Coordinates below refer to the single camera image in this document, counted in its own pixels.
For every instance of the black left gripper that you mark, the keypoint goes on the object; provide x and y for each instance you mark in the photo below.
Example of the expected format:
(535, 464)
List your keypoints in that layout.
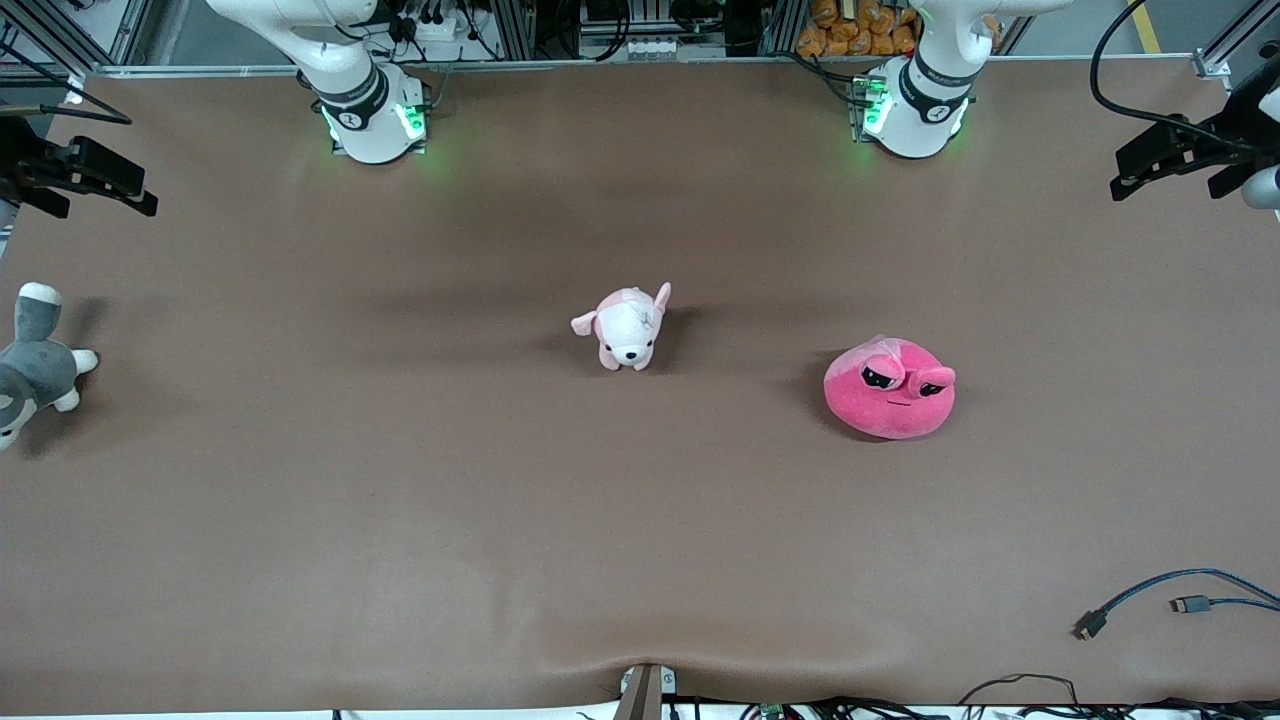
(1226, 133)

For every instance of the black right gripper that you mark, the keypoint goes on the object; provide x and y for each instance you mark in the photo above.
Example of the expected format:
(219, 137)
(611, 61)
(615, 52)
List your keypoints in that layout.
(22, 165)

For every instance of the round pink plush toy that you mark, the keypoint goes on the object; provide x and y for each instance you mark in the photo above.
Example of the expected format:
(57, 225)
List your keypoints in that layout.
(890, 400)

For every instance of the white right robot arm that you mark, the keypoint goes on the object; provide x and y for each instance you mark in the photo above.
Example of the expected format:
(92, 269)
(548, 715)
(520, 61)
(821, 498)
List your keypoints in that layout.
(365, 120)

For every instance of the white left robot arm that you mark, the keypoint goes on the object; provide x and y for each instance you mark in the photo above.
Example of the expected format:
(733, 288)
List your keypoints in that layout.
(915, 120)

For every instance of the orange plush toy pile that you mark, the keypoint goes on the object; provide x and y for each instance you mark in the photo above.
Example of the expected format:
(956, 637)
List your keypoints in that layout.
(850, 30)

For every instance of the grey white husky plush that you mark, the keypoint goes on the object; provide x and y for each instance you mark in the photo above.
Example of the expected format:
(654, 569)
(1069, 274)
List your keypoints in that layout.
(35, 375)

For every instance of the white power strip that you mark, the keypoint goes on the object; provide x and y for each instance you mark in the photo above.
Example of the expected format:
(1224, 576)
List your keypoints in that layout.
(445, 40)

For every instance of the small pale pink dog plush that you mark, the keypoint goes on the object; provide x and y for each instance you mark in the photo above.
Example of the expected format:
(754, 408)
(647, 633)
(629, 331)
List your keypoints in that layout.
(625, 330)

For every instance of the white terminal block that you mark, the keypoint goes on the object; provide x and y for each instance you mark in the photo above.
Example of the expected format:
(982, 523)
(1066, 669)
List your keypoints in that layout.
(630, 47)

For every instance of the aluminium corner frame profile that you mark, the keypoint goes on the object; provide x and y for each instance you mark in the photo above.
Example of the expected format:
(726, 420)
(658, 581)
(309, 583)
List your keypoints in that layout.
(1215, 60)

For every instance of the aluminium table edge rail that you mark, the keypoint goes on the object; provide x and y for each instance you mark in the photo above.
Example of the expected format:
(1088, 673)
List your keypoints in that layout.
(650, 64)

